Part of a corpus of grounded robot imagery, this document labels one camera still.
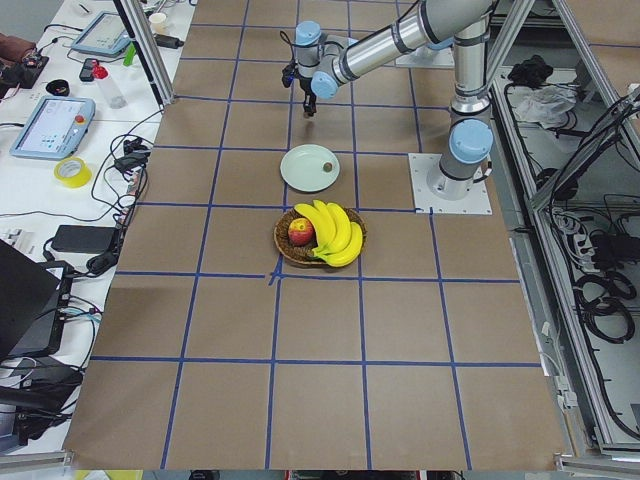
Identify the yellow tape roll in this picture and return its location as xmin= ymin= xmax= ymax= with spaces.
xmin=54 ymin=157 xmax=92 ymax=188

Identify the red yellow apple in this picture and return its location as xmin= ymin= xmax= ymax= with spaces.
xmin=287 ymin=217 xmax=315 ymax=246

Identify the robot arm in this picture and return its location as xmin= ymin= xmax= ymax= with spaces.
xmin=280 ymin=0 xmax=495 ymax=201

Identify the paper cup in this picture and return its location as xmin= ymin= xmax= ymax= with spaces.
xmin=148 ymin=12 xmax=168 ymax=35

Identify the brown wicker basket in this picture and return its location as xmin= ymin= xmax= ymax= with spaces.
xmin=273 ymin=208 xmax=367 ymax=267

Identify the clear bottle red cap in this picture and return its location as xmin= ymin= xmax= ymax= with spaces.
xmin=92 ymin=62 xmax=127 ymax=109

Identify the teach pendant tablet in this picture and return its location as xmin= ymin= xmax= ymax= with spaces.
xmin=70 ymin=11 xmax=130 ymax=57
xmin=9 ymin=96 xmax=96 ymax=160

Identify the aluminium frame post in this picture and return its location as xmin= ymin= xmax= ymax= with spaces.
xmin=113 ymin=0 xmax=174 ymax=107

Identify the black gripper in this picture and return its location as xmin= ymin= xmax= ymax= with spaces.
xmin=281 ymin=60 xmax=317 ymax=116

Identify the light green plate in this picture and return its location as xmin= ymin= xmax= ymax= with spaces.
xmin=280 ymin=144 xmax=341 ymax=193

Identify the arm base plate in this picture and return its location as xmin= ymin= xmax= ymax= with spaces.
xmin=395 ymin=46 xmax=454 ymax=69
xmin=408 ymin=153 xmax=492 ymax=215

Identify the black laptop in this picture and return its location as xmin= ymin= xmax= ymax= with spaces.
xmin=1 ymin=242 xmax=72 ymax=360

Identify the white crumpled cloth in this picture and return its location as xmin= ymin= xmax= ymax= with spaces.
xmin=514 ymin=85 xmax=577 ymax=129

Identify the yellow banana bunch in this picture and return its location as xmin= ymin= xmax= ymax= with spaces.
xmin=294 ymin=200 xmax=365 ymax=268

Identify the black power adapter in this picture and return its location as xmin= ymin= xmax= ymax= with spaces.
xmin=51 ymin=225 xmax=118 ymax=254

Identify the black cable bundle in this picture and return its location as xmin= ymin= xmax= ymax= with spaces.
xmin=574 ymin=272 xmax=639 ymax=346

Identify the black remote control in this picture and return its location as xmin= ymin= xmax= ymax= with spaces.
xmin=79 ymin=58 xmax=99 ymax=83

